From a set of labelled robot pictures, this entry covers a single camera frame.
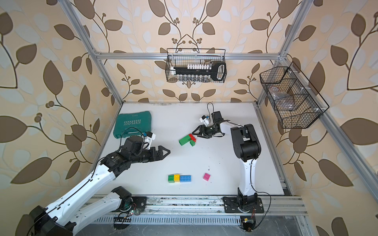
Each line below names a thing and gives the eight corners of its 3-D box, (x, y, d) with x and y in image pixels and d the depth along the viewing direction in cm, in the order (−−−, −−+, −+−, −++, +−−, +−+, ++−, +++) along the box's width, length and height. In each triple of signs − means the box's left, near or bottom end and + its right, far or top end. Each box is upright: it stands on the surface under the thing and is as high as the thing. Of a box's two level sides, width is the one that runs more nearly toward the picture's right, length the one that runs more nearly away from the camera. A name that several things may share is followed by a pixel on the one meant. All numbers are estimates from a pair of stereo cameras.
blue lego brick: (180, 182, 84) (180, 180, 82) (180, 176, 86) (180, 175, 84) (191, 182, 84) (191, 180, 82) (191, 176, 86) (191, 175, 84)
